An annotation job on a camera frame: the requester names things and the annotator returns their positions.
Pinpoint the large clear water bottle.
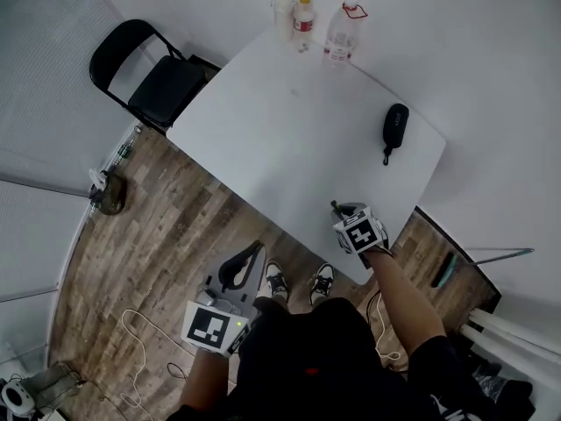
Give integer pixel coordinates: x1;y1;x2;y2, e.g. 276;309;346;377
323;0;369;68

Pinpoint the person's right forearm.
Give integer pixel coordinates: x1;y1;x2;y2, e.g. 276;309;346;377
366;250;448;360

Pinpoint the person's left forearm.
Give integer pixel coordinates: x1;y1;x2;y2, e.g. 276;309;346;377
178;347;232;414

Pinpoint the teal and black brush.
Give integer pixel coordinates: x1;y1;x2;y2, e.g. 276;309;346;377
431;252;459;289

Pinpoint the thin white cable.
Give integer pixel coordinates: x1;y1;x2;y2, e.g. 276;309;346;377
374;294;402;364

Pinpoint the olive green bag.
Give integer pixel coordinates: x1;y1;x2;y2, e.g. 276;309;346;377
94;172;129;216

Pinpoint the person's left sneaker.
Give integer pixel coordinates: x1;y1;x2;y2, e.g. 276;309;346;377
264;260;291;300

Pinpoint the small red label bottle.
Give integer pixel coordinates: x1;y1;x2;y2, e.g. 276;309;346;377
292;0;317;54

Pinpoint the black glasses case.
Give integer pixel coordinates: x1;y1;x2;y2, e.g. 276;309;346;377
381;103;410;167

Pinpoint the green label plastic bottle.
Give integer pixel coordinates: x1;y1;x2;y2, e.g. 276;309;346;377
116;140;136;165

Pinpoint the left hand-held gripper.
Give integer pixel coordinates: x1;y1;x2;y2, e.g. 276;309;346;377
181;239;267;359

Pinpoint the grey cloth bag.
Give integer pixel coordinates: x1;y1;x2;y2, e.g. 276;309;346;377
21;361;87;414

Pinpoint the person's sneaker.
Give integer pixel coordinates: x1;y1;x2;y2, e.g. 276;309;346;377
264;260;291;300
309;261;336;307

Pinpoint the thin black cable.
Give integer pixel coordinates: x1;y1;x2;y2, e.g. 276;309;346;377
166;361;192;381

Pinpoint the black folding chair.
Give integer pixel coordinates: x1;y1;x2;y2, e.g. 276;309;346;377
89;18;222;136

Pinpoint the long white looped cable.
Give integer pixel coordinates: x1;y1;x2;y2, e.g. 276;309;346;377
118;308;196;421

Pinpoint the person's right sneaker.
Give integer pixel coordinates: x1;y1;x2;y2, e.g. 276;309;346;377
309;261;336;307

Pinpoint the white cylindrical container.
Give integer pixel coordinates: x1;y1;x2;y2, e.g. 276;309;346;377
270;0;295;43

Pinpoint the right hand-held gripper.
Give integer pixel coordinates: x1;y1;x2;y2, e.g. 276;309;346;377
331;201;391;269

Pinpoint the white headset device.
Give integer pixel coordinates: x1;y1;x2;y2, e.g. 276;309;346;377
0;377;39;418

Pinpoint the white pipe bundle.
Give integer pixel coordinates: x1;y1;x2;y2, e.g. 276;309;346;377
458;307;561;370

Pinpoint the grey metal rod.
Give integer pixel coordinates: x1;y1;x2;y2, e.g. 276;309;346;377
466;246;536;266

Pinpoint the person's black clothing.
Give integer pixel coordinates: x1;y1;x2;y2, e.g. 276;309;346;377
166;296;479;421

